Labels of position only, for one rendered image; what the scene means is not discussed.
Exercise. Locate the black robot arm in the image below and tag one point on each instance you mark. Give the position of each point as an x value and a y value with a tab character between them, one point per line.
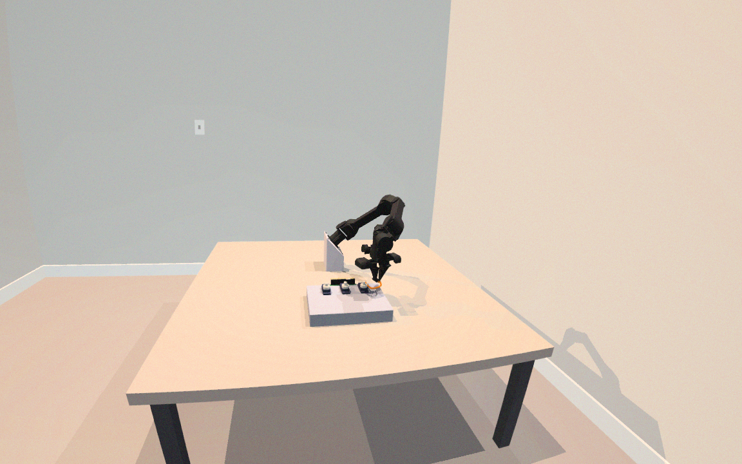
384	234

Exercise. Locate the black pin header strip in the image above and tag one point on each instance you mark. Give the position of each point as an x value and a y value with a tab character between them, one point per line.
350	281

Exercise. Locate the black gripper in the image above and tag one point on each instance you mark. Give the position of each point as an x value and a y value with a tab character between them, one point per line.
382	258

